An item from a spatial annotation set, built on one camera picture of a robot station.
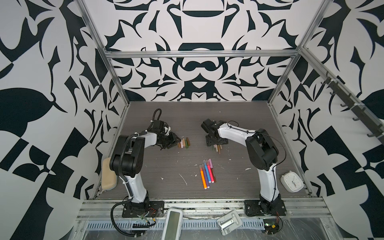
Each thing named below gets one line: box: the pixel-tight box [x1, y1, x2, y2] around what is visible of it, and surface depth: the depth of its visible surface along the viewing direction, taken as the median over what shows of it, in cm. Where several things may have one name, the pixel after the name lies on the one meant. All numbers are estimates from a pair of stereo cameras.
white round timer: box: [280, 170, 304, 193], surface depth 82 cm
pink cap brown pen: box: [208, 158, 216, 183], surface depth 88 cm
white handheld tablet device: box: [162, 208, 183, 240], surface depth 68 cm
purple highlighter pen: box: [201, 163, 210, 189], surface depth 85 cm
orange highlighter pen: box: [199, 164, 208, 190], surface depth 85 cm
